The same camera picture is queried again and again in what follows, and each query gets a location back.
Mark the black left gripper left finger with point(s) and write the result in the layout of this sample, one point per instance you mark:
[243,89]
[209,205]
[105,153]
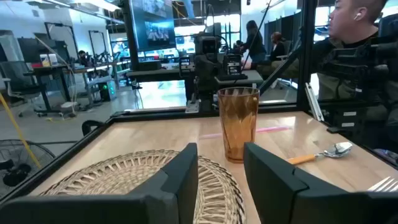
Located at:
[180,186]

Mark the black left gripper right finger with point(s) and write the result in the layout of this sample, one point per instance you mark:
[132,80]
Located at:
[273,193]

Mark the amber faceted plastic tumbler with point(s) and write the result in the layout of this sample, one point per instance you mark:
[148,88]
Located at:
[238,124]

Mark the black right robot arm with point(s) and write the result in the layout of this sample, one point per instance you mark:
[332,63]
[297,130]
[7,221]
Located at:
[351,65]

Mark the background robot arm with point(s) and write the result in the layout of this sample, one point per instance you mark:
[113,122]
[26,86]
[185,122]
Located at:
[206,68]

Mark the round woven wicker placemat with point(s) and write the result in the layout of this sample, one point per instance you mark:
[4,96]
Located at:
[109,177]

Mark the grey background desk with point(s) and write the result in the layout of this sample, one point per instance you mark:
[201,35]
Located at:
[161,74]

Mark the computer tower with green light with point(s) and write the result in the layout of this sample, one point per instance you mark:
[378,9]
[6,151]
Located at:
[107,90]

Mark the person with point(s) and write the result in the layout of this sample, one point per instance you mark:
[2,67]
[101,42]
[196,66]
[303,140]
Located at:
[348,18]
[255,40]
[277,46]
[82,57]

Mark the black floor fan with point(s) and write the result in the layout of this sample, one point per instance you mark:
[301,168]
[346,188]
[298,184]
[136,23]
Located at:
[18,174]

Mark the black background desk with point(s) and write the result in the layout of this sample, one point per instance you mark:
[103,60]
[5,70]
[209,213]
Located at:
[46,70]

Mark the black office chair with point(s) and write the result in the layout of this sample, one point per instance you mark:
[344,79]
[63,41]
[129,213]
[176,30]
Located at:
[18,81]

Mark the silver metal bracket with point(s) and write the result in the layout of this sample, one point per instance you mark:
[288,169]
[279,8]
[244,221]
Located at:
[313,102]

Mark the black table frame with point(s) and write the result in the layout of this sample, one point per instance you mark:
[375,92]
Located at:
[306,62]

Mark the large wall monitor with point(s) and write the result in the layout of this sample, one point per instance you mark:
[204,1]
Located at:
[154,25]

